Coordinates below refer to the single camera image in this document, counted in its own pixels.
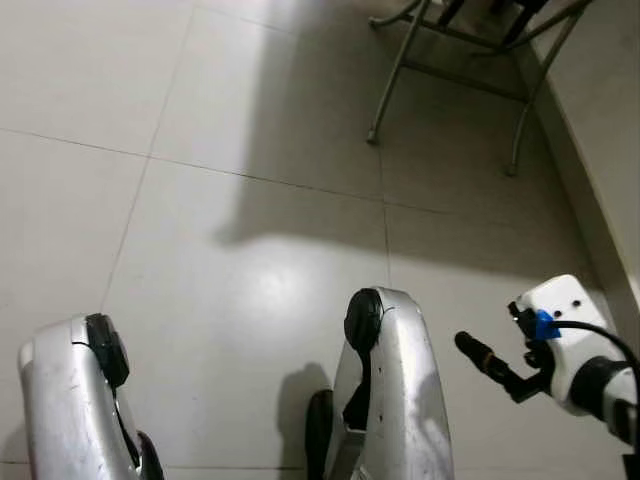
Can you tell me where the silver robot leg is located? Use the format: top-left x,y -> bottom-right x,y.
305,287 -> 456,480
18,313 -> 166,480

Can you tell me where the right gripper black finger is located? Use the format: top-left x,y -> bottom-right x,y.
455,332 -> 526,401

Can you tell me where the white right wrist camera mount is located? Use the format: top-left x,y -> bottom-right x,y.
510,275 -> 613,416

